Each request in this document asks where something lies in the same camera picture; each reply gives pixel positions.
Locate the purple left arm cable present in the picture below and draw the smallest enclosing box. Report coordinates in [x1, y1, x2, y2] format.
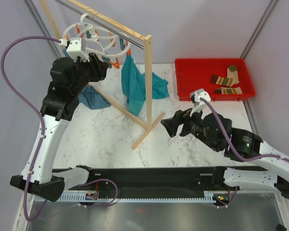
[1, 36, 63, 221]

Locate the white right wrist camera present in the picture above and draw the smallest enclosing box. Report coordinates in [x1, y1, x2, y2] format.
[189, 89, 211, 117]

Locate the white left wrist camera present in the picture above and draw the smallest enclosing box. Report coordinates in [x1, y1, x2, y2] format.
[59, 37, 90, 62]

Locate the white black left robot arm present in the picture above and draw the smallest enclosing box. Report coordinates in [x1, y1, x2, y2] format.
[10, 53, 108, 202]

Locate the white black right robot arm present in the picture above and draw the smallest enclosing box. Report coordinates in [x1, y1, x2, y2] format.
[161, 109, 289, 199]

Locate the red plastic bin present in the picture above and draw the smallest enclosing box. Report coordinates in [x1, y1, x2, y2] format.
[175, 58, 256, 101]

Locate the orange clothespin top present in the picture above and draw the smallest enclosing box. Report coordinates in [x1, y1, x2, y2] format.
[75, 25, 80, 34]

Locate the wooden drying rack frame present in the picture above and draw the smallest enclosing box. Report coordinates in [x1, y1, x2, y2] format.
[40, 0, 167, 149]

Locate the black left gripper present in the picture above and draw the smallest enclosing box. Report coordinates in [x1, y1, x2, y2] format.
[72, 52, 109, 96]

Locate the white round clip hanger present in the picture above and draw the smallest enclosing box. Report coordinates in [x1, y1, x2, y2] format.
[62, 13, 131, 59]

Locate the teal clothespin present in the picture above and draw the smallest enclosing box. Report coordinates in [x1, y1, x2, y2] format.
[119, 37, 127, 51]
[86, 30, 92, 39]

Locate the teal hanging cloth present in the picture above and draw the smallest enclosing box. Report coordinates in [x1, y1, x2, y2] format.
[121, 55, 169, 116]

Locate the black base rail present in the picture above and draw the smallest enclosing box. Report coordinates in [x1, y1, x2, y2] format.
[70, 167, 234, 198]

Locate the striped sock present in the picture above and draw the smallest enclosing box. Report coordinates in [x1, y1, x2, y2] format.
[214, 87, 243, 95]
[210, 65, 239, 87]

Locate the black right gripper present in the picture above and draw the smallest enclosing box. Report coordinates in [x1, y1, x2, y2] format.
[159, 103, 219, 151]

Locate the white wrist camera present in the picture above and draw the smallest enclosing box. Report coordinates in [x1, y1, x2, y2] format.
[189, 89, 211, 117]
[59, 37, 90, 62]

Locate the white slotted cable duct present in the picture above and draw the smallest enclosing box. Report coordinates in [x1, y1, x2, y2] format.
[35, 190, 220, 202]

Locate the dark blue cloth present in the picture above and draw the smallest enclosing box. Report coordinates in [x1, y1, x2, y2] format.
[57, 57, 110, 113]

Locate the teal clothespin far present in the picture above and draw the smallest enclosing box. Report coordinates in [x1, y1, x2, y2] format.
[86, 30, 92, 39]

